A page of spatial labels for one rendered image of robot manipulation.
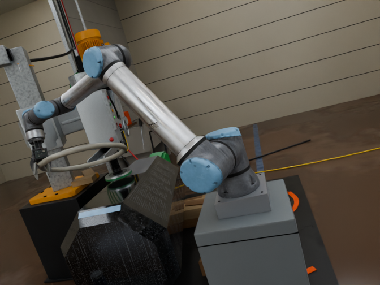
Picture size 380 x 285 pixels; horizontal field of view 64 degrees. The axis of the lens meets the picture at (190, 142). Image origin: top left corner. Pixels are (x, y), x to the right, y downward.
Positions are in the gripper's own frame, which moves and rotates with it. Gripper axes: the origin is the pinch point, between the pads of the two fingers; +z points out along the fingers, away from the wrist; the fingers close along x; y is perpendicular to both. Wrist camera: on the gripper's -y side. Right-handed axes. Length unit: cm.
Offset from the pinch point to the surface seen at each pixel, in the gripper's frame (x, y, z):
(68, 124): 38, -99, -62
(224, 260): 52, 67, 61
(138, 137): 178, -288, -93
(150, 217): 57, -12, 37
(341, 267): 159, 32, 103
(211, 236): 48, 69, 50
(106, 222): 31.1, -20.4, 31.9
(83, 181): 40, -103, -9
